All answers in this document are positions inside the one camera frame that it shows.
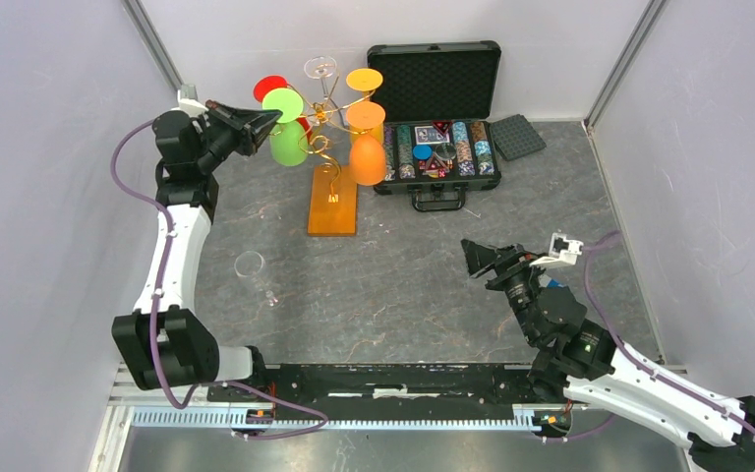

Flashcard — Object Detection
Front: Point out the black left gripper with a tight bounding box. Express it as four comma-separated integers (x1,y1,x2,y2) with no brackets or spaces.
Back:
194,101,282,172

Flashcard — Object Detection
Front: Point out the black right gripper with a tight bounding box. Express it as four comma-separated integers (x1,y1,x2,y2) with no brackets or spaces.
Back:
459,238,549,345

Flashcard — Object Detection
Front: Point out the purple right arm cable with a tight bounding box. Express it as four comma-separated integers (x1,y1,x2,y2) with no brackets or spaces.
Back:
533,231,755,464

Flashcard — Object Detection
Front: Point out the blue round chip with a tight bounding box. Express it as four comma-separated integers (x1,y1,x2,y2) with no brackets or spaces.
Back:
412,145,433,160

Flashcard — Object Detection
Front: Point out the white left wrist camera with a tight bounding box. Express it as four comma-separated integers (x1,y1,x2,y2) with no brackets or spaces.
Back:
177,84,207,117

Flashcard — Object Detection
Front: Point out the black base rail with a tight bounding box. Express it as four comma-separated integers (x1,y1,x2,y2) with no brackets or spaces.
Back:
207,361,574,425

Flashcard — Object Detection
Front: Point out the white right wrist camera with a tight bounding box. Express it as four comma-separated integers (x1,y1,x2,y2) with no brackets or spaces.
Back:
530,232,584,269

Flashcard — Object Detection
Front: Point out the yellow wine glass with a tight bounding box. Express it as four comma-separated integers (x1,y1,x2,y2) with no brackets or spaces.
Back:
345,68,385,143

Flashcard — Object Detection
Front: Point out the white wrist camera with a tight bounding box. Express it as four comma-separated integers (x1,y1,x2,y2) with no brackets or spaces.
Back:
530,232,584,269
177,84,207,117

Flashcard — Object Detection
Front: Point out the black poker chip case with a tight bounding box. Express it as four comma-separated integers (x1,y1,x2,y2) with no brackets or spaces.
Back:
367,40,501,212

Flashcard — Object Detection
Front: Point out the blue playing card deck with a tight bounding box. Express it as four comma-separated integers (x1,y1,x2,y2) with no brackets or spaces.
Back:
414,125,450,146

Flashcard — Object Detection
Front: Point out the red wine glass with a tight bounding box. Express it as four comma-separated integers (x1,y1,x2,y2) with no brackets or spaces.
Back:
253,75,312,138

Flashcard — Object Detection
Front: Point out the blue green block stack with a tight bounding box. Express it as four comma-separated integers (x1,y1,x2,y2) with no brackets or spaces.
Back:
539,274,565,288

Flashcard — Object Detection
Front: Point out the clear wine glass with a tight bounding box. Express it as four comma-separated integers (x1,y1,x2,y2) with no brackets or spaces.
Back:
304,56,339,125
233,251,280,308

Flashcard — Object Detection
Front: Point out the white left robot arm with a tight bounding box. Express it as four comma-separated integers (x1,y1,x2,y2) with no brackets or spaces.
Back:
110,100,281,391

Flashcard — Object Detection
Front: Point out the gold wire rack wooden base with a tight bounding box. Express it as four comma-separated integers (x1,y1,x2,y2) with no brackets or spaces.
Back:
299,78,376,237

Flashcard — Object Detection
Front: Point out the black foam pad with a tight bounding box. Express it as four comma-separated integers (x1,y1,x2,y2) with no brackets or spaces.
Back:
490,114,547,161

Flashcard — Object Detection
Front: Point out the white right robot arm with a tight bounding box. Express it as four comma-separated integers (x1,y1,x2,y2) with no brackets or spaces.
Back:
461,231,755,471

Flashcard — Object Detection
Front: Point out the green wine glass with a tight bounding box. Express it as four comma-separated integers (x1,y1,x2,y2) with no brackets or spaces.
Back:
261,88,308,167

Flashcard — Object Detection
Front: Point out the clear round dealer button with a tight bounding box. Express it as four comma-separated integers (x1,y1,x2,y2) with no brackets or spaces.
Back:
434,143,456,161

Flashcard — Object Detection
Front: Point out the orange wine glass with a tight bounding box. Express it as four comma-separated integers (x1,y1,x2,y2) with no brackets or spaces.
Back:
345,101,386,186

